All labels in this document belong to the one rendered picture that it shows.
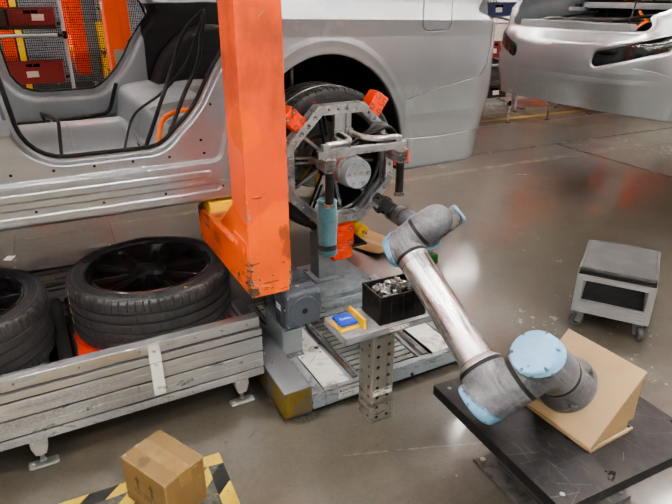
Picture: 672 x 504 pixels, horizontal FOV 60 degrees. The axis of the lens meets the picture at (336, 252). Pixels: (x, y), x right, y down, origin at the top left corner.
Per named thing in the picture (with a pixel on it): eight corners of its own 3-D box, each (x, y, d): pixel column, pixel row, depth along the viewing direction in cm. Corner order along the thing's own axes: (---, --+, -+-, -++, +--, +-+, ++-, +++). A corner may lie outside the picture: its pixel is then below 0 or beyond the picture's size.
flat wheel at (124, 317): (181, 267, 299) (176, 224, 289) (262, 313, 256) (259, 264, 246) (49, 312, 256) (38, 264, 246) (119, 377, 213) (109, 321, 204)
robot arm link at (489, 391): (527, 399, 169) (405, 210, 206) (477, 430, 173) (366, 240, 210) (538, 402, 181) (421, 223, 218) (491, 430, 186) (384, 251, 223)
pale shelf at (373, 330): (418, 298, 236) (418, 292, 235) (444, 317, 223) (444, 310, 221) (323, 324, 218) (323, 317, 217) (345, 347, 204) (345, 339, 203)
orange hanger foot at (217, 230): (234, 230, 277) (229, 159, 263) (277, 273, 235) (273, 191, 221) (200, 237, 270) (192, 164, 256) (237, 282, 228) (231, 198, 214)
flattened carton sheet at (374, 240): (346, 223, 429) (346, 219, 427) (406, 243, 394) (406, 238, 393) (317, 234, 410) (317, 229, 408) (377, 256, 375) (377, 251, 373)
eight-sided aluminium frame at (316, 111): (384, 209, 287) (388, 96, 265) (391, 213, 282) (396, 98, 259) (282, 228, 264) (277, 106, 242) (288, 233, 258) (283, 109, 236)
